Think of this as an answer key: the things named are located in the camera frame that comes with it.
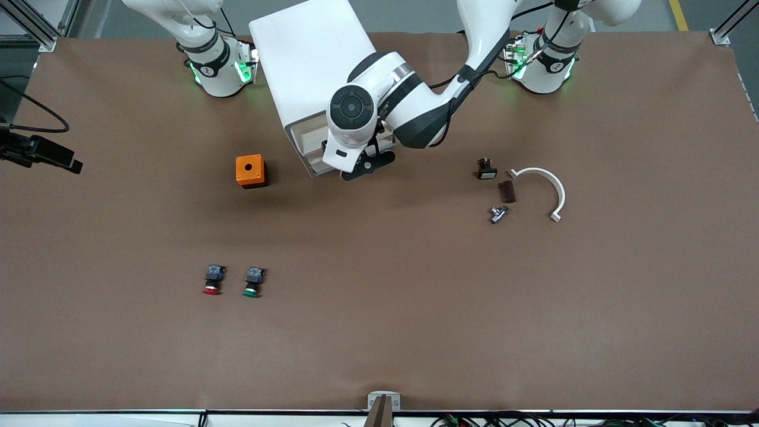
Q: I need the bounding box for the white drawer cabinet casing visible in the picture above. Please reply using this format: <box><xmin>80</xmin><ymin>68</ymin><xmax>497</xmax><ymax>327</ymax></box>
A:
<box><xmin>248</xmin><ymin>0</ymin><xmax>397</xmax><ymax>179</ymax></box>

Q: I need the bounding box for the green push button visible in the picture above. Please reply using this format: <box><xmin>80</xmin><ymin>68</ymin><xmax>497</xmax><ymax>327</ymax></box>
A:
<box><xmin>242</xmin><ymin>266</ymin><xmax>266</xmax><ymax>298</ymax></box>

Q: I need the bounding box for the red push button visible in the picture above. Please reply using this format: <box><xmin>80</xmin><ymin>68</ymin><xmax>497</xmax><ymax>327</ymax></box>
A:
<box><xmin>203</xmin><ymin>265</ymin><xmax>227</xmax><ymax>296</ymax></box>

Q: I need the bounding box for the white C-shaped pipe clamp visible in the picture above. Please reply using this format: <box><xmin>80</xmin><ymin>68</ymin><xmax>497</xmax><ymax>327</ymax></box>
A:
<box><xmin>508</xmin><ymin>167</ymin><xmax>566</xmax><ymax>223</ymax></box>

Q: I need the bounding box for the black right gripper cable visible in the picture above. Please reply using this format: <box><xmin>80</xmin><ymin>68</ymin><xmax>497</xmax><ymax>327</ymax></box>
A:
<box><xmin>0</xmin><ymin>76</ymin><xmax>71</xmax><ymax>134</ymax></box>

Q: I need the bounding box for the orange button enclosure box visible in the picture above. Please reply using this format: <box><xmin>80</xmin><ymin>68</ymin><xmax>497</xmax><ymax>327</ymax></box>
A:
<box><xmin>235</xmin><ymin>154</ymin><xmax>267</xmax><ymax>189</ymax></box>

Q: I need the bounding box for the aluminium frame post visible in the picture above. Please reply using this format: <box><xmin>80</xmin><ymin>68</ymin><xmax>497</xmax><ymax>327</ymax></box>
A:
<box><xmin>0</xmin><ymin>0</ymin><xmax>81</xmax><ymax>53</ymax></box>
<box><xmin>710</xmin><ymin>0</ymin><xmax>759</xmax><ymax>47</ymax></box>

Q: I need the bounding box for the black left arm base cable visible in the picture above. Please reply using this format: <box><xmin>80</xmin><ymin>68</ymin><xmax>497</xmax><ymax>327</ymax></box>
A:
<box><xmin>427</xmin><ymin>36</ymin><xmax>540</xmax><ymax>90</ymax></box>

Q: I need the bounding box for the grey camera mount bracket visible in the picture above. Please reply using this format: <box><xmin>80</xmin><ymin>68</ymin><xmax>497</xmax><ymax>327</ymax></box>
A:
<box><xmin>363</xmin><ymin>391</ymin><xmax>402</xmax><ymax>427</ymax></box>

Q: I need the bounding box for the black cable bundle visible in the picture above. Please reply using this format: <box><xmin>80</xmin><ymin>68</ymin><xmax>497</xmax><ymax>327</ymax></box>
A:
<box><xmin>430</xmin><ymin>412</ymin><xmax>759</xmax><ymax>427</ymax></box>

